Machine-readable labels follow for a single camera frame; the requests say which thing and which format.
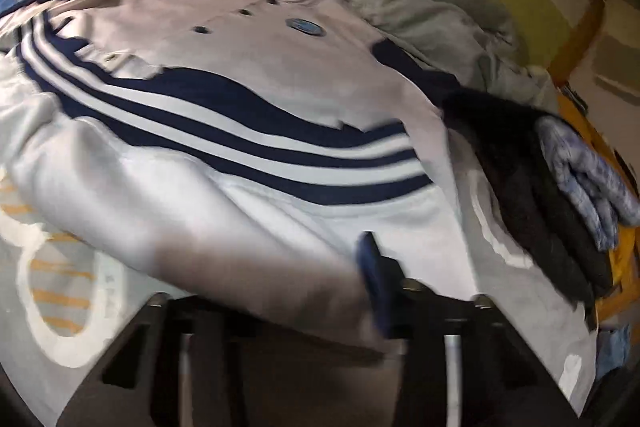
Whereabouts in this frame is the grey printed bedsheet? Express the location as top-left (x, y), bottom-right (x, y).
top-left (0, 122), bottom-right (601, 423)

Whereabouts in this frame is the blue patterned folded cloth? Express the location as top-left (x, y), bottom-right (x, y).
top-left (535, 114), bottom-right (640, 250)

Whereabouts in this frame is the white navy striped polo shirt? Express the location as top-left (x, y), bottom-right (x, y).
top-left (0, 0), bottom-right (481, 358)

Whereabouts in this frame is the light blue cloth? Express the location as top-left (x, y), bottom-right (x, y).
top-left (595, 327), bottom-right (632, 378)

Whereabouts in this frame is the black folded cloth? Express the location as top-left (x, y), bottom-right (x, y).
top-left (442, 89), bottom-right (613, 313)

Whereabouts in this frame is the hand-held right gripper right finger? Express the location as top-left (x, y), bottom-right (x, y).
top-left (356, 232), bottom-right (582, 427)

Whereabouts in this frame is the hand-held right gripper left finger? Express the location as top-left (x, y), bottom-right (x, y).
top-left (57, 292), bottom-right (247, 427)

